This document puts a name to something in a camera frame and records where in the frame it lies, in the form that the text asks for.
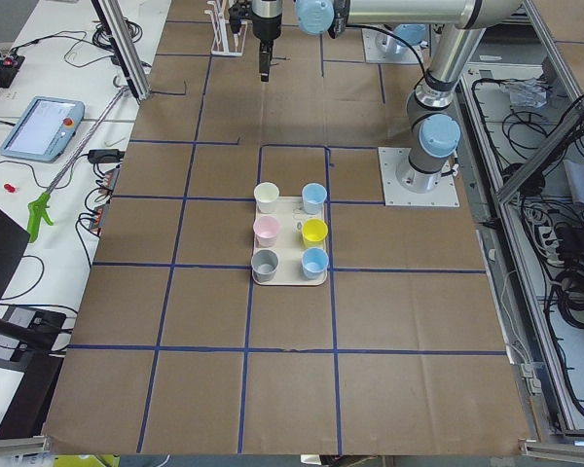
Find aluminium frame post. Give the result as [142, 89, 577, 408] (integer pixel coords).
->
[91, 0, 151, 102]

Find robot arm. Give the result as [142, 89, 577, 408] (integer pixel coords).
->
[295, 0, 521, 194]

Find white ikea cup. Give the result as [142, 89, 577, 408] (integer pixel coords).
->
[253, 182, 279, 214]

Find yellow cup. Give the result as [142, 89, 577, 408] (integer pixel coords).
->
[301, 219, 328, 248]

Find pink cup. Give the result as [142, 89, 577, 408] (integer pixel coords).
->
[253, 215, 280, 247]

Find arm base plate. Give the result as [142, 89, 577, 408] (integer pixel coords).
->
[362, 23, 428, 65]
[378, 147, 459, 208]

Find black power adapter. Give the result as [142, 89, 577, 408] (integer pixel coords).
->
[87, 149, 125, 164]

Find beige serving tray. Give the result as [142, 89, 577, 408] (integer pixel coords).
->
[252, 197, 328, 286]

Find white wire cup rack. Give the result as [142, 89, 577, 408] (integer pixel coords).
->
[203, 0, 248, 57]

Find green handled reacher grabber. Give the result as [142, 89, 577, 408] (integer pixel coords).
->
[26, 86, 129, 243]

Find light blue cup front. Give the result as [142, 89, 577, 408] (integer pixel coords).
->
[302, 247, 329, 280]

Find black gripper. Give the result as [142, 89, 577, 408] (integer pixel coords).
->
[251, 0, 283, 82]

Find grey cup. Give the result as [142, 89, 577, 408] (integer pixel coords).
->
[251, 249, 279, 283]

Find blue teach pendant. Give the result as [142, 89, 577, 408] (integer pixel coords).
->
[0, 96, 85, 162]

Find light blue cup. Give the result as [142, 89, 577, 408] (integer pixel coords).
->
[302, 247, 329, 280]
[302, 183, 327, 214]

